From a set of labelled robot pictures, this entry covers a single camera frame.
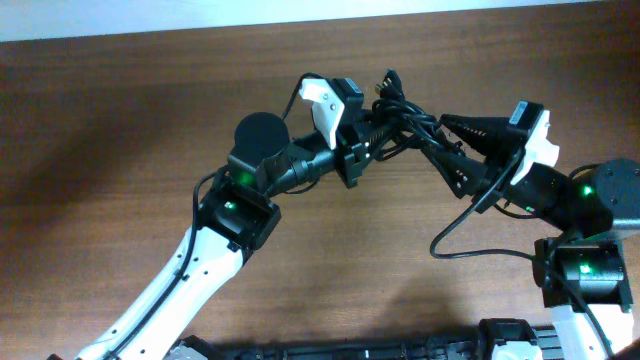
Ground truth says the camera black cable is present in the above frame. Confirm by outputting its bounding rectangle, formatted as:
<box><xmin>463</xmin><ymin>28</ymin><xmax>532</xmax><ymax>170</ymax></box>
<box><xmin>107</xmin><ymin>72</ymin><xmax>326</xmax><ymax>360</ymax></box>
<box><xmin>429</xmin><ymin>149</ymin><xmax>616</xmax><ymax>360</ymax></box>

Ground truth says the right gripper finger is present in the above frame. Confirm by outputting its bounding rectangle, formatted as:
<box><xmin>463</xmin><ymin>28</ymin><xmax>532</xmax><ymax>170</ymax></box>
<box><xmin>422</xmin><ymin>146</ymin><xmax>489</xmax><ymax>199</ymax></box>
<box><xmin>440</xmin><ymin>114</ymin><xmax>524</xmax><ymax>156</ymax></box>

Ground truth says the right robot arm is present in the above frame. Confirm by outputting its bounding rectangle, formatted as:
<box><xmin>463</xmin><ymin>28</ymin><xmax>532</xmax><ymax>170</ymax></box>
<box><xmin>421</xmin><ymin>109</ymin><xmax>639</xmax><ymax>359</ymax></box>

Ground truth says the left camera black cable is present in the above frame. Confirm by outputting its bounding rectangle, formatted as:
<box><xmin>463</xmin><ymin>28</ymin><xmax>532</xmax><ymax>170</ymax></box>
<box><xmin>107</xmin><ymin>72</ymin><xmax>326</xmax><ymax>360</ymax></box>

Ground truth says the right camera black cable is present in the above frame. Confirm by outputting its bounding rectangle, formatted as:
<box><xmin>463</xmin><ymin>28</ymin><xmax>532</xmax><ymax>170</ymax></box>
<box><xmin>429</xmin><ymin>149</ymin><xmax>616</xmax><ymax>360</ymax></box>

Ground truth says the black usb cable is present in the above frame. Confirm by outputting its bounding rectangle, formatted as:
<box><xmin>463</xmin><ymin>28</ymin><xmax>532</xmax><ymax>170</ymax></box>
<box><xmin>369</xmin><ymin>68</ymin><xmax>466</xmax><ymax>162</ymax></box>

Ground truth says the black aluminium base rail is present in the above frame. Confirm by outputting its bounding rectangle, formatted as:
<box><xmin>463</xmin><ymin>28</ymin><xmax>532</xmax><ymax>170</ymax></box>
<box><xmin>165</xmin><ymin>318</ymin><xmax>565</xmax><ymax>360</ymax></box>

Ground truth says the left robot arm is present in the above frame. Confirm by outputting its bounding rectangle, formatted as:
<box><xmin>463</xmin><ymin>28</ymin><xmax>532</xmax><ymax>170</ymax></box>
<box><xmin>77</xmin><ymin>111</ymin><xmax>401</xmax><ymax>359</ymax></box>

